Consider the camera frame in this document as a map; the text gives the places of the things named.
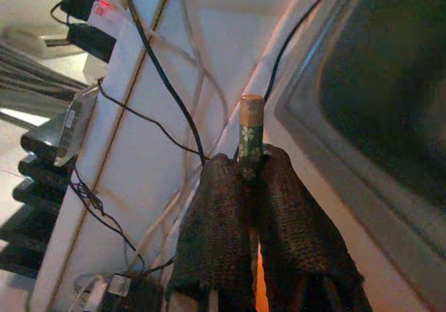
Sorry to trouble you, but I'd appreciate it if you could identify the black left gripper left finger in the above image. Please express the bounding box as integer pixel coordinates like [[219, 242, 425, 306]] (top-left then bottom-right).
[[167, 153, 259, 312]]

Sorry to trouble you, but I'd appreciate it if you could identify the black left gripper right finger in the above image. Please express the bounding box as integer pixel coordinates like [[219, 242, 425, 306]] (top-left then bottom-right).
[[250, 143, 374, 312]]

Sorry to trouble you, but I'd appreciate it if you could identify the orange bowl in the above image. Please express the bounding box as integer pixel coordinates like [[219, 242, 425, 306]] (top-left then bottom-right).
[[255, 237, 270, 312]]

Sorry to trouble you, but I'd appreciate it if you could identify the green floral wooden chopstick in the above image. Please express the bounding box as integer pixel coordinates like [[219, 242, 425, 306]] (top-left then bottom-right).
[[238, 94, 266, 181]]

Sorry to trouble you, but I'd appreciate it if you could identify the white plug block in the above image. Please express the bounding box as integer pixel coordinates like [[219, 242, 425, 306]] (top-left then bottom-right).
[[75, 273, 132, 312]]

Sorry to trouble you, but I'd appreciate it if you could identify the silver flat device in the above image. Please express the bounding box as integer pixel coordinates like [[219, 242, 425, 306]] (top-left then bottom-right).
[[54, 85, 101, 167]]

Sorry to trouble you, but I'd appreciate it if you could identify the stainless steel sink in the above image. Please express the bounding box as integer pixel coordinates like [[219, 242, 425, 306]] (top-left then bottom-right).
[[273, 0, 446, 312]]

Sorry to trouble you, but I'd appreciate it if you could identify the black slatted rack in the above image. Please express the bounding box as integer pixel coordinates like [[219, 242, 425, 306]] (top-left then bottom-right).
[[0, 130, 77, 279]]

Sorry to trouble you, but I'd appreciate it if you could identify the small black adapter box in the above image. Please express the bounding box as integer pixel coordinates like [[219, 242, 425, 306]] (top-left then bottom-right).
[[66, 22, 118, 63]]

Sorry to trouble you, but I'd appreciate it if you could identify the grey pleated curtain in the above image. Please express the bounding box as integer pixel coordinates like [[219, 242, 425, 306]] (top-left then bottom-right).
[[0, 42, 86, 101]]

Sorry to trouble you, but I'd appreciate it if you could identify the white power strip red light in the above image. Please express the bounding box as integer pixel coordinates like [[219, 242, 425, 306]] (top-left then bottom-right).
[[82, 0, 130, 27]]

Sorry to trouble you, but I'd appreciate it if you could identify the tangled thin black cable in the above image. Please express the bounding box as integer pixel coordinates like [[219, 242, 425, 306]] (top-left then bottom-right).
[[68, 167, 176, 281]]

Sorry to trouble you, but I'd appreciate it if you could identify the black cable down wall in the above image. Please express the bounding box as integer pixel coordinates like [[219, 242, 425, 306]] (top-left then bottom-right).
[[121, 0, 210, 164]]

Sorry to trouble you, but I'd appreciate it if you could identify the black cable along counter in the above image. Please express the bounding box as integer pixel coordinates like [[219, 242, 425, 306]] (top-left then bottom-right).
[[263, 0, 341, 100]]

